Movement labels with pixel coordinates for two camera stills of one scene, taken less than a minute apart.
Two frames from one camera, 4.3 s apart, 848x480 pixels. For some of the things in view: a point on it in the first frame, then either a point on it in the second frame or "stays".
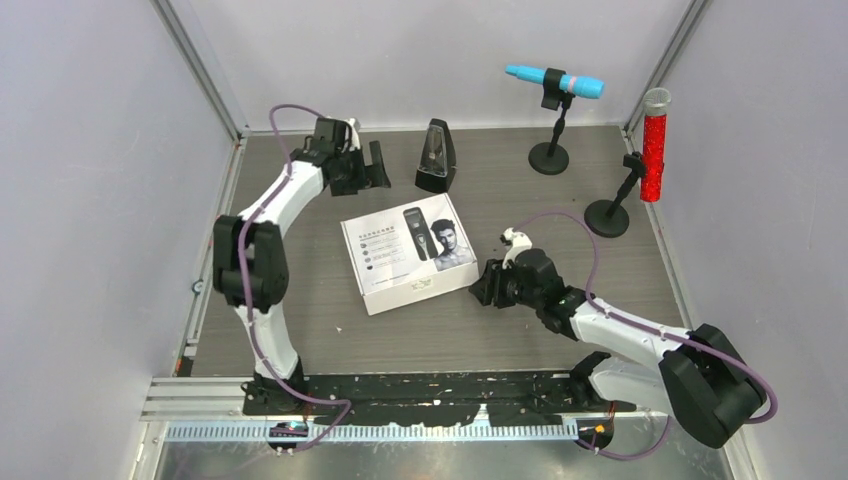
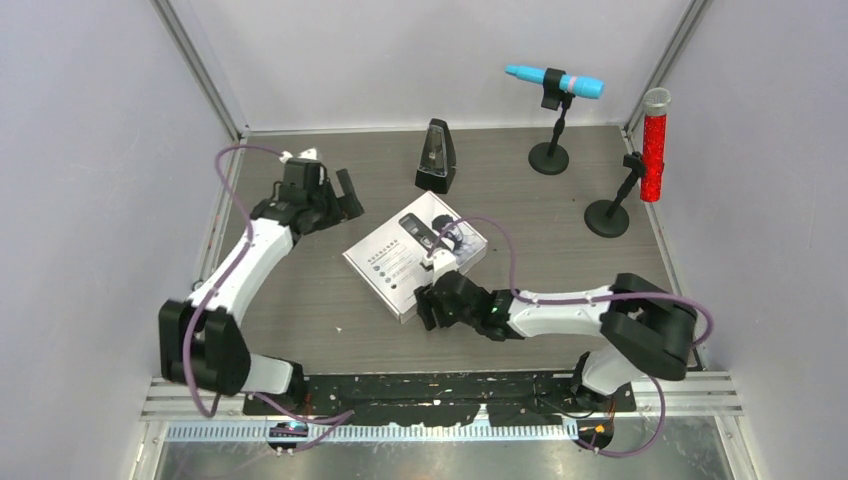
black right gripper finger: (484, 288) → (423, 296)
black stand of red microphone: (609, 218) stays
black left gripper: (369, 177) → (344, 208)
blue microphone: (583, 87) stays
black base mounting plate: (431, 399) stays
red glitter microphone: (656, 106) stays
